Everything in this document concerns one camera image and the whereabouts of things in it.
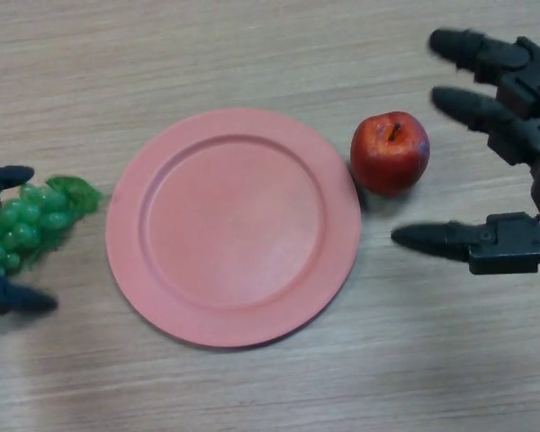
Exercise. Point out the pink round plate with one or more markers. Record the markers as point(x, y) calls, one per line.
point(234, 229)

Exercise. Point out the red apple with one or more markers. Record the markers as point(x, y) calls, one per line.
point(387, 157)

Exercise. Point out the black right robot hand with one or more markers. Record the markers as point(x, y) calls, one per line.
point(522, 112)

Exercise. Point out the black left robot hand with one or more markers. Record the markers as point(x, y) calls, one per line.
point(9, 297)

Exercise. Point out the green plastic grape bunch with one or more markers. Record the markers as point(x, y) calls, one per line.
point(22, 225)

